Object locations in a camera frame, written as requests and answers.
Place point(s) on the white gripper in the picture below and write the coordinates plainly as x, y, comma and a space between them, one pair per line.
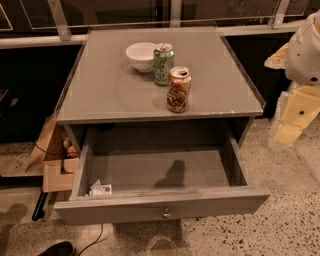
304, 55

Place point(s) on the orange soda can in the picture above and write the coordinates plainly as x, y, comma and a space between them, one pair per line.
178, 89

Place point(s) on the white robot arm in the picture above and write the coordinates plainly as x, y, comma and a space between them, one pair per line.
300, 57

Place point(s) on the green soda can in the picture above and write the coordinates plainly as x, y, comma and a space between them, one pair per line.
163, 62

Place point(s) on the round metal drawer knob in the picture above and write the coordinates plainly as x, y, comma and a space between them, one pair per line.
166, 214

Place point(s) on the grey open top drawer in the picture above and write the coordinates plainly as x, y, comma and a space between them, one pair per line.
197, 174

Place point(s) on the white ceramic bowl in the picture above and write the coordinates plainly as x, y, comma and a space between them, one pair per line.
140, 56

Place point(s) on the grey nightstand cabinet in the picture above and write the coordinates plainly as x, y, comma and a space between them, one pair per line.
123, 75

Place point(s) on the white paper packets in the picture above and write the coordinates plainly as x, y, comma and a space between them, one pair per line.
98, 189

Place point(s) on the metal window railing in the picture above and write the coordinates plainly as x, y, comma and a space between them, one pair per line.
37, 23

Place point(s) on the brown cardboard box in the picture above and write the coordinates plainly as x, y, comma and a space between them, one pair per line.
55, 153

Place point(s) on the black shoe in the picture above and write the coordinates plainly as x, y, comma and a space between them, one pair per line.
64, 248

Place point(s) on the black bar on floor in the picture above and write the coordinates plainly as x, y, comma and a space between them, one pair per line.
38, 212

